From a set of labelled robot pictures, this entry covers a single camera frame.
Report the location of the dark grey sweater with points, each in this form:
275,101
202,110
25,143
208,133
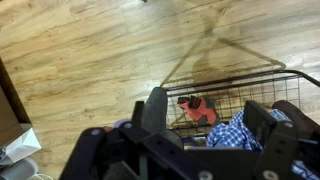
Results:
154,116

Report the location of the blue white checkered shirt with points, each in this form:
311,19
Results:
237,135

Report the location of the white paper bag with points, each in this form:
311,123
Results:
22,147

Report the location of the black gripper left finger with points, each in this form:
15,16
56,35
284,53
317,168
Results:
145,156

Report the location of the brown cardboard box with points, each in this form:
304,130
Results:
14,120

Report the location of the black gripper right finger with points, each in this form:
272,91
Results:
283,142

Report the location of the black wire basket rack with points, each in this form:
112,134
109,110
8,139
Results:
230,94

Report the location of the white bladeless fan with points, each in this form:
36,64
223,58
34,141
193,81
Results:
21,170

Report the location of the red grey cloth item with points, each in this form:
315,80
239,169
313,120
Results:
200,109

